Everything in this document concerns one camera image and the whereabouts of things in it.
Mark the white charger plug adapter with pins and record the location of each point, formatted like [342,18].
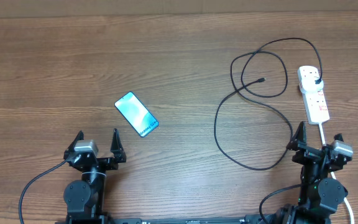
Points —
[310,85]

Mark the white power extension strip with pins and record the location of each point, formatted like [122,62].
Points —
[315,103]

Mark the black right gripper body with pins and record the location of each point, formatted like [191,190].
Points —
[306,153]

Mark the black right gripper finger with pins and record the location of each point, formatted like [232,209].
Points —
[338,137]
[298,140]

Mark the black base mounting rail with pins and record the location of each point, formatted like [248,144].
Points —
[248,219]

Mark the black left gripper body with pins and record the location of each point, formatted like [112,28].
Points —
[105,164]

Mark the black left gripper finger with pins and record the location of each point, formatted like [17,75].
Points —
[79,137]
[117,148]

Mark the blue Samsung Galaxy smartphone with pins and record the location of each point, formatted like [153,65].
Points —
[138,116]

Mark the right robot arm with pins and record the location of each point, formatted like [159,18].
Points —
[320,194]

